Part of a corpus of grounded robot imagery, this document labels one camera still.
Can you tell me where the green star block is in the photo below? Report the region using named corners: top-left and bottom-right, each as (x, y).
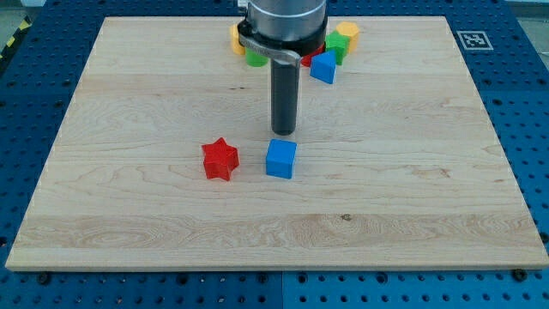
top-left (324, 30), bottom-right (350, 65)

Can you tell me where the yellow hexagon block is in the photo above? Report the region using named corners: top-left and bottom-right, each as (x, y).
top-left (335, 21), bottom-right (360, 53)

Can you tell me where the blue cube block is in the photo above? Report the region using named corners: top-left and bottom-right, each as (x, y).
top-left (266, 139), bottom-right (297, 179)

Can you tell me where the red block behind rod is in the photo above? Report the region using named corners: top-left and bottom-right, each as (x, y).
top-left (301, 44), bottom-right (325, 67)

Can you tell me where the light wooden board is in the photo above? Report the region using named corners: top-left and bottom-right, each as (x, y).
top-left (6, 16), bottom-right (548, 271)

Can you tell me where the green cylinder block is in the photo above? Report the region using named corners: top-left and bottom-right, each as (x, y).
top-left (244, 48), bottom-right (269, 67)

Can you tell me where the yellow block at left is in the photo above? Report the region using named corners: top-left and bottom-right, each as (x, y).
top-left (229, 24), bottom-right (245, 56)

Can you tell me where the red star block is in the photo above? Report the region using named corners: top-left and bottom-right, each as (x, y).
top-left (202, 137), bottom-right (239, 181)

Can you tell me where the white fiducial marker tag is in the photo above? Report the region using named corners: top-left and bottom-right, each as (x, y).
top-left (456, 31), bottom-right (493, 51)

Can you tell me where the blue triangular prism block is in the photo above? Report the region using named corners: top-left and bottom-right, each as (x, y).
top-left (310, 51), bottom-right (336, 84)

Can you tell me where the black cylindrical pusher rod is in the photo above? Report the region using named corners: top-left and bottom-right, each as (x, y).
top-left (270, 60), bottom-right (299, 136)

